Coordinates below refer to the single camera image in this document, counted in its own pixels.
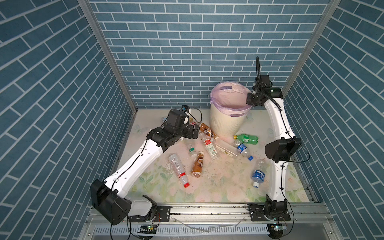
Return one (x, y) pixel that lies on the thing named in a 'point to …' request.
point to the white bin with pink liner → (228, 109)
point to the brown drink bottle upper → (205, 129)
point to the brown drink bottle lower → (198, 165)
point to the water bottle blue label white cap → (259, 175)
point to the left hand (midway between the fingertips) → (192, 126)
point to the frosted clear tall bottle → (225, 147)
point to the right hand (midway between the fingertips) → (248, 98)
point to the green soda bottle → (246, 138)
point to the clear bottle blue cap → (242, 148)
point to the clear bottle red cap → (179, 170)
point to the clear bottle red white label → (209, 145)
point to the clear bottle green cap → (192, 152)
